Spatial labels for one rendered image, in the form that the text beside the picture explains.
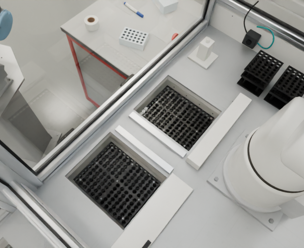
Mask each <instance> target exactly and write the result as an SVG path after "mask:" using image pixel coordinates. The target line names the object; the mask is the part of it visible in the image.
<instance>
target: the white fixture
mask: <svg viewBox="0 0 304 248"><path fill-rule="evenodd" d="M214 43H215V41H214V40H212V39H210V38H209V37H207V36H206V37H205V38H204V39H203V40H202V41H201V42H200V45H199V46H198V47H197V48H196V49H195V50H194V51H193V52H192V53H191V54H190V55H189V56H188V58H189V59H190V60H192V61H194V62H195V63H197V64H198V65H200V66H201V67H203V68H204V69H207V68H208V67H209V66H210V65H211V64H212V63H213V62H214V61H215V60H216V59H217V58H218V55H216V54H215V53H213V52H212V49H213V46H214Z"/></svg>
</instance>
